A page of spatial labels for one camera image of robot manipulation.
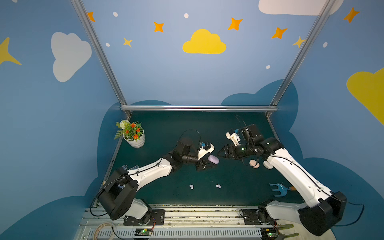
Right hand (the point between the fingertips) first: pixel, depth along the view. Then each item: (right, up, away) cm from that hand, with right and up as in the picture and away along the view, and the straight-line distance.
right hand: (223, 154), depth 74 cm
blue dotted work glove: (-58, -11, +17) cm, 61 cm away
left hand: (-4, -4, 0) cm, 6 cm away
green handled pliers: (+26, -38, -5) cm, 46 cm away
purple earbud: (-16, -20, +10) cm, 28 cm away
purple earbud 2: (-1, -20, +10) cm, 23 cm away
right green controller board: (+21, -38, -3) cm, 44 cm away
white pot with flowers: (-53, +10, +17) cm, 56 cm away
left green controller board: (-39, -37, -3) cm, 54 cm away
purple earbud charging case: (-5, -2, -1) cm, 6 cm away
